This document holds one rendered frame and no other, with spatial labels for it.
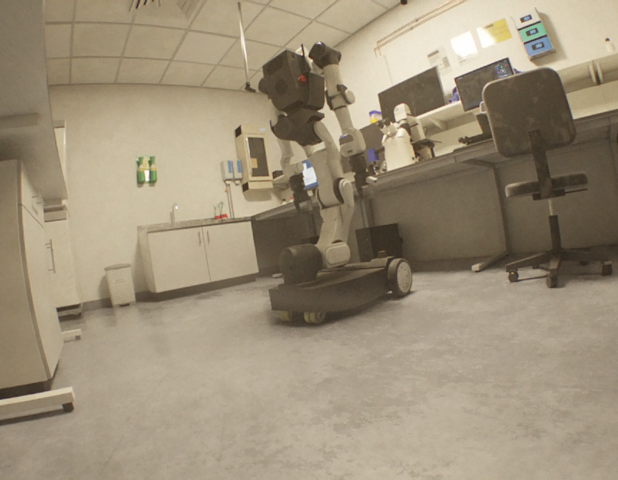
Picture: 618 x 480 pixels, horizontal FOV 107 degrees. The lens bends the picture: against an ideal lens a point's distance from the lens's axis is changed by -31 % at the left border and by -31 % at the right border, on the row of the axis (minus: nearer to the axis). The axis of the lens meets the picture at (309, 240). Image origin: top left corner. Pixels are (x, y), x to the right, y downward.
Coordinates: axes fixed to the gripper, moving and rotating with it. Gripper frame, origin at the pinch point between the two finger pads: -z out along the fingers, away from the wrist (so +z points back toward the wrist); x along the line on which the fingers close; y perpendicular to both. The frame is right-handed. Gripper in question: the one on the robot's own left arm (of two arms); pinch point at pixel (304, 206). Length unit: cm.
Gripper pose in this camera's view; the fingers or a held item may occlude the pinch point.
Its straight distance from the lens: 195.0
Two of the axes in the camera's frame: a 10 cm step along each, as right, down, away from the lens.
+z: -2.9, -9.5, -1.4
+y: -7.2, 1.2, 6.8
